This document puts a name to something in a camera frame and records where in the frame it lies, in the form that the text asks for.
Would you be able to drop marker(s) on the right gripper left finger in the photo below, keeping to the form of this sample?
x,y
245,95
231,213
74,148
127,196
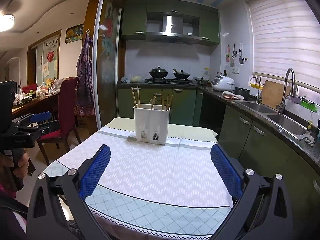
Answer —
x,y
46,220

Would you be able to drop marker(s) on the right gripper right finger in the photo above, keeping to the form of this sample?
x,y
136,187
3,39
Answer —
x,y
262,209

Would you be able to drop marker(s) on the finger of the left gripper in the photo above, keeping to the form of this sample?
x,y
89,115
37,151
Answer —
x,y
41,117
44,129

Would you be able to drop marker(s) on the green upper kitchen cabinets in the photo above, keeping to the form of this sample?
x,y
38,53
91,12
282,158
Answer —
x,y
135,16

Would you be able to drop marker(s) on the person's left hand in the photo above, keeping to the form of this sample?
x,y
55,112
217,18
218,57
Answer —
x,y
14,170

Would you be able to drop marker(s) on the cluttered wooden dining table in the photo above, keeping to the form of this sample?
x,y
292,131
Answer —
x,y
49,103

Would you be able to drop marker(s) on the red dining chair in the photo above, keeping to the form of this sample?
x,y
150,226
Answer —
x,y
66,118

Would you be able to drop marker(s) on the purple hanging apron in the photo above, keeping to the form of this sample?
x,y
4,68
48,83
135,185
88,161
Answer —
x,y
84,97

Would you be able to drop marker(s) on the white patterned tablecloth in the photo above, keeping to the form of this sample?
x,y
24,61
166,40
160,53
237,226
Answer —
x,y
149,191

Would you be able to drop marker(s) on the stainless steel double sink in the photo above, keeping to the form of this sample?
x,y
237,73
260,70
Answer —
x,y
284,123

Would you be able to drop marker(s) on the round ceiling lamp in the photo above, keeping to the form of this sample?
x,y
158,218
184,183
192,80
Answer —
x,y
7,21

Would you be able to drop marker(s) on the white plastic utensil holder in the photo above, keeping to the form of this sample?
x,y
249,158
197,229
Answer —
x,y
151,123

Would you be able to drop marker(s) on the gas stove top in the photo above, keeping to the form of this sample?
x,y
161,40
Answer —
x,y
169,81

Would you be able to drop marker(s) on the wooden cutting board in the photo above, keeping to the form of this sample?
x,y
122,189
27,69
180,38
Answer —
x,y
272,94

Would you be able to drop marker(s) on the black wok with lid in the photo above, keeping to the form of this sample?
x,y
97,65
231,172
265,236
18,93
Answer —
x,y
158,72

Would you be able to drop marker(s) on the black pot on counter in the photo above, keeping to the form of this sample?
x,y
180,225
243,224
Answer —
x,y
242,92

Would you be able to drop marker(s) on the white rice cooker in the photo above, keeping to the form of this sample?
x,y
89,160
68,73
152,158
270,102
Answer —
x,y
223,83

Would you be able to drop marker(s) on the black pan with lid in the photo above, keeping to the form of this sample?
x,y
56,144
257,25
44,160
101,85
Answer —
x,y
180,74

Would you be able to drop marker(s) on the steel range hood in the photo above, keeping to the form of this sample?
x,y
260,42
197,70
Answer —
x,y
172,28

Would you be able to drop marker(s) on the white window blind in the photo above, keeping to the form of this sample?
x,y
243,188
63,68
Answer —
x,y
285,35

